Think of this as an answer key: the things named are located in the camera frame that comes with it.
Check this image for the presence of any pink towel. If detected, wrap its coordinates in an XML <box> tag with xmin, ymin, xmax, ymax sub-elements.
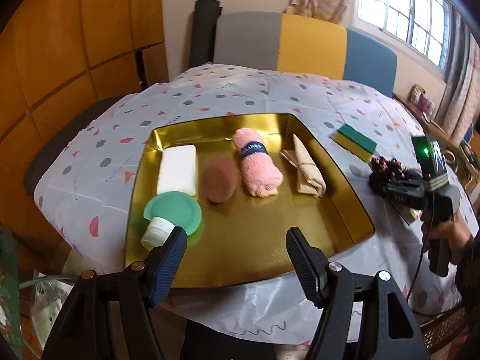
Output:
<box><xmin>233</xmin><ymin>127</ymin><xmax>284</xmax><ymax>197</ymax></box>

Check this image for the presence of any green powder puff jar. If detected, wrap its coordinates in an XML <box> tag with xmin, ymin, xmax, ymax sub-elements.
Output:
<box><xmin>140</xmin><ymin>191</ymin><xmax>203</xmax><ymax>250</ymax></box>

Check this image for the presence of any white rectangular sponge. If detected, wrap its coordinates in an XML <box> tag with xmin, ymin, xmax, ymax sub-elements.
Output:
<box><xmin>156</xmin><ymin>145</ymin><xmax>198</xmax><ymax>197</ymax></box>

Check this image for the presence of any black rolled mat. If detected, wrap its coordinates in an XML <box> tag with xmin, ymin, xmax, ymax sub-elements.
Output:
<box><xmin>189</xmin><ymin>0</ymin><xmax>222</xmax><ymax>68</ymax></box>

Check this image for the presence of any gold tray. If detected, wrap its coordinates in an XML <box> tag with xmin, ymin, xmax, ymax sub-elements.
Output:
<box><xmin>124</xmin><ymin>114</ymin><xmax>374</xmax><ymax>289</ymax></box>

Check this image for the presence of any person's right hand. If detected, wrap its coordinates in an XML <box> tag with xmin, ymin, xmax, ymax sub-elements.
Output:
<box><xmin>421</xmin><ymin>211</ymin><xmax>473</xmax><ymax>265</ymax></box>

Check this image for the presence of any patterned white tablecloth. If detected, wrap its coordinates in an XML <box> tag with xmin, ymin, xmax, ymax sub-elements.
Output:
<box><xmin>33</xmin><ymin>64</ymin><xmax>460</xmax><ymax>344</ymax></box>

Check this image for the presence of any black cable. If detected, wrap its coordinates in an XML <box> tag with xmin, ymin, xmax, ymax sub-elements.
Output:
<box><xmin>405</xmin><ymin>248</ymin><xmax>459</xmax><ymax>318</ymax></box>

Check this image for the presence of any purple jar on table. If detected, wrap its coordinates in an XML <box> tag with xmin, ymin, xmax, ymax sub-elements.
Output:
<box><xmin>416</xmin><ymin>93</ymin><xmax>435</xmax><ymax>117</ymax></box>

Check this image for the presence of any beige knit cloth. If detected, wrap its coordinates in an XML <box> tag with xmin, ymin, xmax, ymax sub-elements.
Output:
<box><xmin>281</xmin><ymin>134</ymin><xmax>326</xmax><ymax>197</ymax></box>

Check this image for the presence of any wooden side table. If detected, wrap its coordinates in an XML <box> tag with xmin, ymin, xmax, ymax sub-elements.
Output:
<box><xmin>393</xmin><ymin>94</ymin><xmax>479</xmax><ymax>201</ymax></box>

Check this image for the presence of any pink patterned scrunchie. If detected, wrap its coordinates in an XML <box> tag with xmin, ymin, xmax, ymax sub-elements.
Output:
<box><xmin>369</xmin><ymin>156</ymin><xmax>405</xmax><ymax>180</ymax></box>

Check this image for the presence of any wooden wardrobe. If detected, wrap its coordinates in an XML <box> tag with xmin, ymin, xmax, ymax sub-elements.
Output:
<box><xmin>1</xmin><ymin>0</ymin><xmax>168</xmax><ymax>255</ymax></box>

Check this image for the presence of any grey yellow blue headboard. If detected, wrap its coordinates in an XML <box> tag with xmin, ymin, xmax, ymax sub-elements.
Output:
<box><xmin>213</xmin><ymin>11</ymin><xmax>397</xmax><ymax>97</ymax></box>

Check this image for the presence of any green and yellow sponge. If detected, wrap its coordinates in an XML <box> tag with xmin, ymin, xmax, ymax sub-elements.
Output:
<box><xmin>333</xmin><ymin>124</ymin><xmax>377</xmax><ymax>163</ymax></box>

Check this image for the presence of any window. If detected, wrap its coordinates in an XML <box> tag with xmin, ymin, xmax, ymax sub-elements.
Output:
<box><xmin>356</xmin><ymin>0</ymin><xmax>451</xmax><ymax>69</ymax></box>

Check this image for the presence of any brown egg-shaped makeup sponge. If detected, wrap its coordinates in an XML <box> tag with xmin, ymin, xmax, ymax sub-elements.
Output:
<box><xmin>203</xmin><ymin>157</ymin><xmax>239</xmax><ymax>204</ymax></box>

